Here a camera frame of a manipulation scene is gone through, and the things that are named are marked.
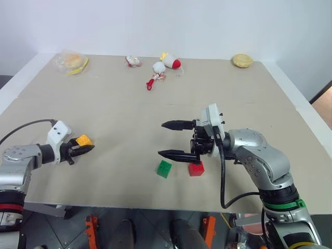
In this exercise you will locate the small red white packet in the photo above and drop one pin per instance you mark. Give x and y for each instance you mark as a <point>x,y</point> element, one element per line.
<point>132,61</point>

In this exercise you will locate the grey metal table bracket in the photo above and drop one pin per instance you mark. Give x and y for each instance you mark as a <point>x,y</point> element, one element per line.
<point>49,208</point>

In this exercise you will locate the white red plush toy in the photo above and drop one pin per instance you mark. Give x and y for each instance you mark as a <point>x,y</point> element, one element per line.
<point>171,61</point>

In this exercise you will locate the round yellow bun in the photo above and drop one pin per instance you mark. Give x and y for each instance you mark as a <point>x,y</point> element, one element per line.
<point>242,61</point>

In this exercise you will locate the pink red object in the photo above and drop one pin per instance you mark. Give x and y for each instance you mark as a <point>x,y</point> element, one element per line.
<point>252,229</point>

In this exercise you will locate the dark rounded shape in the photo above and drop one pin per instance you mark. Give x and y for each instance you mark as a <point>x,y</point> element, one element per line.
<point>185,234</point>

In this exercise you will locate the green toy cube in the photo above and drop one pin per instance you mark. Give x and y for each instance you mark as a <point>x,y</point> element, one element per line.
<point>164,169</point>

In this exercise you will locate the red toy cube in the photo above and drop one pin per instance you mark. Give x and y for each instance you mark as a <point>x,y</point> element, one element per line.
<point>196,169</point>

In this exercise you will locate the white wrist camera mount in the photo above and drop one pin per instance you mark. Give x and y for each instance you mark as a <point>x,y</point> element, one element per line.
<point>58,131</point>
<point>211,116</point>

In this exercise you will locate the orange clamp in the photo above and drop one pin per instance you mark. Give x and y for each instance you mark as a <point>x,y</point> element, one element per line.
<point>91,230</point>
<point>209,228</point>

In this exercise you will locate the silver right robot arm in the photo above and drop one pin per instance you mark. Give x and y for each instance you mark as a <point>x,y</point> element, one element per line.
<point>259,155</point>

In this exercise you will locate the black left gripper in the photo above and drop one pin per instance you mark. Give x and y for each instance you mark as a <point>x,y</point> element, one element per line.
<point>65,153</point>

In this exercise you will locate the bun in clear plastic bag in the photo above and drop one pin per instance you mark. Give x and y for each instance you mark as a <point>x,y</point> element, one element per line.
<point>71,61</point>

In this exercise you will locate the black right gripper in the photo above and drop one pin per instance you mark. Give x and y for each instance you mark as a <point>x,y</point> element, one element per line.
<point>203,142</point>

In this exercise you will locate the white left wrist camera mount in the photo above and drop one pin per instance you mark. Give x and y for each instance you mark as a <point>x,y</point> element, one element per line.
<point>58,131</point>

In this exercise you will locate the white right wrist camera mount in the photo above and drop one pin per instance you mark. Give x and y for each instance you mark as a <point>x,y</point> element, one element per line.
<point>211,116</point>

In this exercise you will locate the brown wooden board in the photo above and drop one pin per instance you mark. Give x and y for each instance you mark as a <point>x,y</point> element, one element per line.
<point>323,106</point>

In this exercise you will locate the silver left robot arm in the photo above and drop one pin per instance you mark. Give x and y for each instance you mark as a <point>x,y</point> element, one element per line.
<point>15,166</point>

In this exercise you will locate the yellow toy cube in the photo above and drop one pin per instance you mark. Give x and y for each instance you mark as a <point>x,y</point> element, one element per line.
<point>84,140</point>

